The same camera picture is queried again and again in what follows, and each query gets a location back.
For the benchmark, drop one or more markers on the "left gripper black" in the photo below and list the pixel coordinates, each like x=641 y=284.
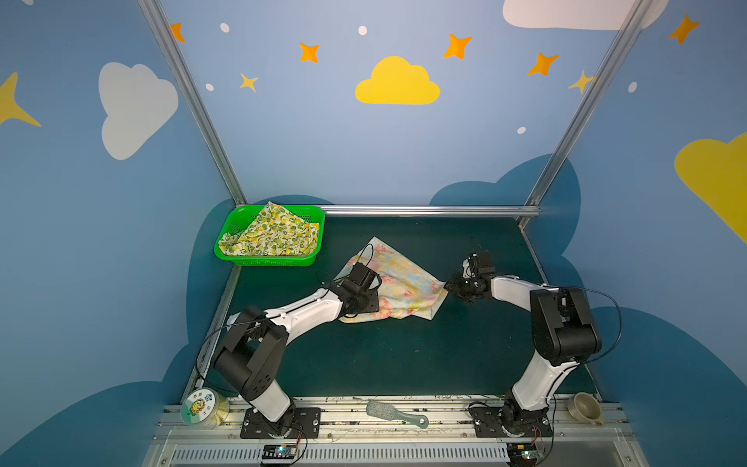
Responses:
x=367 y=293

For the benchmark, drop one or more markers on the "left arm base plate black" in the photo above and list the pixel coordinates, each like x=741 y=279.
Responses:
x=296 y=421

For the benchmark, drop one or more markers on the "green lemon print skirt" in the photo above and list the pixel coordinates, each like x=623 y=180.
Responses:
x=268 y=231

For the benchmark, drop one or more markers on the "controller circuit board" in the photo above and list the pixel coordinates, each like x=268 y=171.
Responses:
x=279 y=455
x=522 y=455

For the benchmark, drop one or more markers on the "green plastic basket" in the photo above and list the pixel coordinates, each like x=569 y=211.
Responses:
x=313 y=213

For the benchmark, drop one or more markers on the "beige ceramic cup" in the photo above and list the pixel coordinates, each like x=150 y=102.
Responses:
x=585 y=408

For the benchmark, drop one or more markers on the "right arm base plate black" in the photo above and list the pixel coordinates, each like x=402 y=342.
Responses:
x=501 y=422

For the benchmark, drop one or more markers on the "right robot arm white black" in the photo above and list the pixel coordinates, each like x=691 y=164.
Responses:
x=564 y=334

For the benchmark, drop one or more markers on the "round clear jar green lid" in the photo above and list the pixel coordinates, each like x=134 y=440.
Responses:
x=205 y=408

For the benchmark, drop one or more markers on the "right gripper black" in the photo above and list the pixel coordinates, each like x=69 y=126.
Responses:
x=461 y=286

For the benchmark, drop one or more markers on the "green hair brush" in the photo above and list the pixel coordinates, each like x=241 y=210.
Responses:
x=385 y=411

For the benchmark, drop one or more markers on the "right controller circuit board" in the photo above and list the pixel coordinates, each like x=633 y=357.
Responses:
x=522 y=455

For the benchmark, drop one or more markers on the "aluminium rail base frame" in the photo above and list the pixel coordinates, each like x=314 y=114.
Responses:
x=349 y=437

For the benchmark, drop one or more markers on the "left controller circuit board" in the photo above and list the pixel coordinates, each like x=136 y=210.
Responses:
x=279 y=455

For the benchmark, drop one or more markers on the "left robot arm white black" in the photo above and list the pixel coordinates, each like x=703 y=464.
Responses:
x=249 y=356

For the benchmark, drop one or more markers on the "pastel floral skirt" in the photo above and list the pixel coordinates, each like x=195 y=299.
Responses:
x=406 y=289

